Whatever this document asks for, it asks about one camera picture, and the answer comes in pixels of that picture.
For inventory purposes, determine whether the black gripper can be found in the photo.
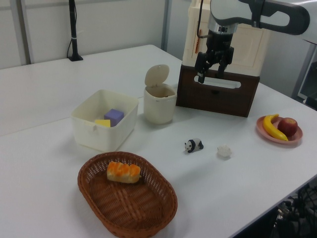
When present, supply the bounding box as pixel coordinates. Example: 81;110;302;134
195;29;235;84

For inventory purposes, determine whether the white paper ball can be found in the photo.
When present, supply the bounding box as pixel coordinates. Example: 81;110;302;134
216;145;233;159

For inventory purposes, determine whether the cream lidded trash can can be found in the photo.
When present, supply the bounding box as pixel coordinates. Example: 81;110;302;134
143;63;178;124

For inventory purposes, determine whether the orange latch on cream box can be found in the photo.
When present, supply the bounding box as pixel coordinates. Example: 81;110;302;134
195;29;202;54

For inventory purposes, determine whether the dark brown wooden drawer box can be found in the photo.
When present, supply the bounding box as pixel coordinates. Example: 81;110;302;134
175;64;260;118

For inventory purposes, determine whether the cream plastic storage box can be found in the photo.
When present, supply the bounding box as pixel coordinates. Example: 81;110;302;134
182;0;270;76

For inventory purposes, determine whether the black white panda figurine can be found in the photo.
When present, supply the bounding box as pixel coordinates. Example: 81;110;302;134
184;138;205;154

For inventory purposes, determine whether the yellow toy banana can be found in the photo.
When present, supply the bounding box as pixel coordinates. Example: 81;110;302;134
263;114;289;142

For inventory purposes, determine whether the red toy apple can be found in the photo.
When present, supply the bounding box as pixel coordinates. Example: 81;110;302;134
277;117;298;137

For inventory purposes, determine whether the purple foam block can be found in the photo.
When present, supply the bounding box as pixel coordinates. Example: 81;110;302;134
104;108;124;127

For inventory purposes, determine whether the pink plate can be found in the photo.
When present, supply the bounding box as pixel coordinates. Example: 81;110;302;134
256;116;304;147

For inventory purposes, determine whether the yellow foam block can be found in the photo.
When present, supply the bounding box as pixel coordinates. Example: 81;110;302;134
94;119;112;128

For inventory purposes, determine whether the white square plastic container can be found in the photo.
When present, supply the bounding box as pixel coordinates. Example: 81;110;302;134
70;89;139;153

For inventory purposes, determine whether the orange topped bread piece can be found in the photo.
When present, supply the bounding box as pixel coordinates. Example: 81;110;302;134
106;161;141;184

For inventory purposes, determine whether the black pole stand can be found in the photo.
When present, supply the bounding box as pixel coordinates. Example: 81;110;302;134
67;0;84;62

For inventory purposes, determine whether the brown wicker basket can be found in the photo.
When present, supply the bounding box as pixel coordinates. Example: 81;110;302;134
77;151;178;236

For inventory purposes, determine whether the white drawer handle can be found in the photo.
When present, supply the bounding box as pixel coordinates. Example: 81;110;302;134
194;74;242;89

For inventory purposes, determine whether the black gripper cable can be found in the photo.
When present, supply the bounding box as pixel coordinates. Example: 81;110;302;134
197;0;211;39

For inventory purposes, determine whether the black cable bundle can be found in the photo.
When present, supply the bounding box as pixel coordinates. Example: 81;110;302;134
272;183;317;238

